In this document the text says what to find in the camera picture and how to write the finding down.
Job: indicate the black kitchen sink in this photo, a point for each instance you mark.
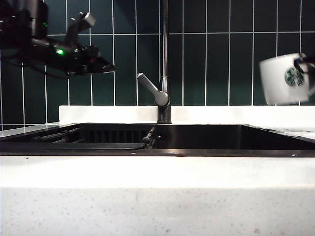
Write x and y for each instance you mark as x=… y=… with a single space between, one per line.
x=221 y=138

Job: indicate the black slotted sink caddy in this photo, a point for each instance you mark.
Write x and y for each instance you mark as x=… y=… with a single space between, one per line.
x=110 y=135

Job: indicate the black roll-up sink rack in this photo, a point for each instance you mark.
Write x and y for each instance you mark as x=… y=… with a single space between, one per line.
x=59 y=136

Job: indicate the dark metal faucet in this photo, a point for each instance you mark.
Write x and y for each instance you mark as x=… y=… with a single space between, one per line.
x=164 y=113

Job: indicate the white Starbucks mug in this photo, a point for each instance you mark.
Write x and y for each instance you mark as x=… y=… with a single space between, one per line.
x=273 y=83

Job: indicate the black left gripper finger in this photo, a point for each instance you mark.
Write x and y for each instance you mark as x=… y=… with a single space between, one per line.
x=98 y=72
x=107 y=65

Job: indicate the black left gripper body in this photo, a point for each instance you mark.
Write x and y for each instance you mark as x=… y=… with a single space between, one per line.
x=73 y=59

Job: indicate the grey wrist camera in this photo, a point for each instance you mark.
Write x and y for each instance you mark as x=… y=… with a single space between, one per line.
x=89 y=19

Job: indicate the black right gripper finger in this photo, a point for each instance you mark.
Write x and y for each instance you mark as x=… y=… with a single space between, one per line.
x=299 y=65
x=310 y=60

